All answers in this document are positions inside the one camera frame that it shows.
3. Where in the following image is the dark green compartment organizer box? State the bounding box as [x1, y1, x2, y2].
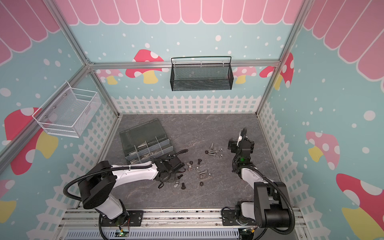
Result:
[119, 119, 174, 165]

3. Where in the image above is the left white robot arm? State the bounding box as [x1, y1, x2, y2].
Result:
[63, 157, 185, 224]

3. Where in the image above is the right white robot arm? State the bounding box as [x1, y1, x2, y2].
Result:
[228, 129, 295, 235]

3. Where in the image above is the black wire mesh basket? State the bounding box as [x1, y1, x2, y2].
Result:
[170, 56, 234, 92]

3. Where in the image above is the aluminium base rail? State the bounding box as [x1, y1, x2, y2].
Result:
[58, 207, 307, 229]

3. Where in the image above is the white wire mesh basket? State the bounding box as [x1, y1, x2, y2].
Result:
[32, 82, 102, 138]

